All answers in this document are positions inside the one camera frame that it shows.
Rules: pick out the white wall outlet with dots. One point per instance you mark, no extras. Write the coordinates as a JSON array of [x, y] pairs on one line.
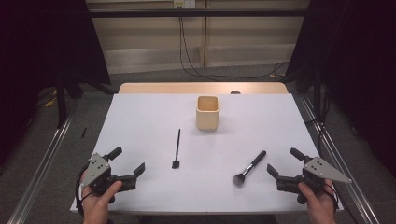
[[184, 3]]

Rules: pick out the person's left hand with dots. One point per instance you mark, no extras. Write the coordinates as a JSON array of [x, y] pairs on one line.
[[96, 208]]

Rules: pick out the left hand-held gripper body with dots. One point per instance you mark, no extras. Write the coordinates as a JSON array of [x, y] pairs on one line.
[[99, 174]]

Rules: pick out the metal floor rail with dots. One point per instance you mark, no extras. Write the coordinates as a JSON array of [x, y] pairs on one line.
[[342, 168], [40, 168]]

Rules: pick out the black curtain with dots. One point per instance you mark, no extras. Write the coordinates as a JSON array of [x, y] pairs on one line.
[[358, 77], [40, 62]]

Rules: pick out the thick black powder brush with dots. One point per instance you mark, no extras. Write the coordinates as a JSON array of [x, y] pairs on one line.
[[252, 166]]

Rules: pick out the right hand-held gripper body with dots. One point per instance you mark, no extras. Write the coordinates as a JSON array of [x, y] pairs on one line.
[[317, 171]]

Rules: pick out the person's right hand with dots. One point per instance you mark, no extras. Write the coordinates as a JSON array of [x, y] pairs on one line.
[[322, 208]]

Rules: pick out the small black stick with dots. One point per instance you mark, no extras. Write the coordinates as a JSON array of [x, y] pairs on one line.
[[84, 132]]

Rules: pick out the beige square cup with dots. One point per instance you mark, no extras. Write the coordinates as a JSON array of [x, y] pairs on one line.
[[208, 119]]

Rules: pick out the black horizontal bar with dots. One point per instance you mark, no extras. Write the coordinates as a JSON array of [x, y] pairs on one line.
[[199, 12]]

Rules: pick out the black metal stand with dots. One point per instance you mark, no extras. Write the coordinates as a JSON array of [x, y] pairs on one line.
[[61, 105], [317, 99]]

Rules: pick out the thin black makeup brush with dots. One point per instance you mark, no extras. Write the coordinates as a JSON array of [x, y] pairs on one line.
[[177, 146]]

